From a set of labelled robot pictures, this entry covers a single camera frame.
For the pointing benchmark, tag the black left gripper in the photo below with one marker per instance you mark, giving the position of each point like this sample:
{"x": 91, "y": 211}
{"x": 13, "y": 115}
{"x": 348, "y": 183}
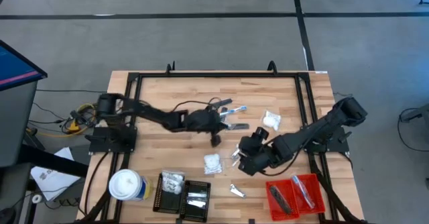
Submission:
{"x": 212, "y": 121}

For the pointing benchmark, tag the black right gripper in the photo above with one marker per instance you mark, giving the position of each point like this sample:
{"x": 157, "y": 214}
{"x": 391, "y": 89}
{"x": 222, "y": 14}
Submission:
{"x": 256, "y": 158}

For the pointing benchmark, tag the black comb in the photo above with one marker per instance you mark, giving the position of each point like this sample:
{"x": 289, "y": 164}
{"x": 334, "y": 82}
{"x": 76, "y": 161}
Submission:
{"x": 225, "y": 102}
{"x": 242, "y": 126}
{"x": 281, "y": 200}

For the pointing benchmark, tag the clear bag with black print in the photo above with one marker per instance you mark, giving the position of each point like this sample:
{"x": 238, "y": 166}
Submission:
{"x": 171, "y": 177}

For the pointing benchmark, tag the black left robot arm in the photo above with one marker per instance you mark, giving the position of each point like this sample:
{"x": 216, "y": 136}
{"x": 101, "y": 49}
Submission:
{"x": 157, "y": 115}

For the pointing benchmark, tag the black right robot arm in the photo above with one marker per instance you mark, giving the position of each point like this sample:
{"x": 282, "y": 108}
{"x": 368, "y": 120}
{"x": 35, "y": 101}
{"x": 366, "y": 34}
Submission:
{"x": 311, "y": 133}

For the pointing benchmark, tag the white wipes canister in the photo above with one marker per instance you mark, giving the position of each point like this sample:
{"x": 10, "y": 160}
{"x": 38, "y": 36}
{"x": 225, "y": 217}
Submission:
{"x": 125, "y": 183}

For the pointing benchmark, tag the grey floor object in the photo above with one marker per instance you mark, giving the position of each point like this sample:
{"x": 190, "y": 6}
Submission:
{"x": 419, "y": 113}

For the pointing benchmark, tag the white paper sheet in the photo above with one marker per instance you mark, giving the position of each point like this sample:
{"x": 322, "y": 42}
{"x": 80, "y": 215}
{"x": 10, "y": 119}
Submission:
{"x": 50, "y": 183}

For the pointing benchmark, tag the white tape roll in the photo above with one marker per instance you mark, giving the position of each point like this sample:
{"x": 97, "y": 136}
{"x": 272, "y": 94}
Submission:
{"x": 33, "y": 198}

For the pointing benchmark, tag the grey cabinet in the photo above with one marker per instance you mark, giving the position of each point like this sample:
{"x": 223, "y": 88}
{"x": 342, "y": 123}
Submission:
{"x": 16, "y": 123}

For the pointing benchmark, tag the monitor with blue screen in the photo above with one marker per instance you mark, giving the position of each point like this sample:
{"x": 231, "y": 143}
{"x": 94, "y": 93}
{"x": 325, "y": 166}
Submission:
{"x": 16, "y": 69}

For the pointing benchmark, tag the black metal table frame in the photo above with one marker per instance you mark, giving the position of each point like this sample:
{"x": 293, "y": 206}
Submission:
{"x": 218, "y": 74}

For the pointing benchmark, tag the black frame hook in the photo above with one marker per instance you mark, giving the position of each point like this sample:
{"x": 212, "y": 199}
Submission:
{"x": 272, "y": 67}
{"x": 171, "y": 68}

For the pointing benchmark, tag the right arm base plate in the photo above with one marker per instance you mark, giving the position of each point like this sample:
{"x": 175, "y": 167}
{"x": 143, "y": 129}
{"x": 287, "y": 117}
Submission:
{"x": 335, "y": 147}

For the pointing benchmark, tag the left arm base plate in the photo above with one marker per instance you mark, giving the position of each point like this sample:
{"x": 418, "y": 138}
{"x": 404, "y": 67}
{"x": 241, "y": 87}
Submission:
{"x": 110, "y": 143}

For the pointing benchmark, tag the black desk frame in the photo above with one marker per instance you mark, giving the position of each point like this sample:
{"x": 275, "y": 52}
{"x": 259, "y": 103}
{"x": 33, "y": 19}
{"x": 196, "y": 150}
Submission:
{"x": 53, "y": 160}

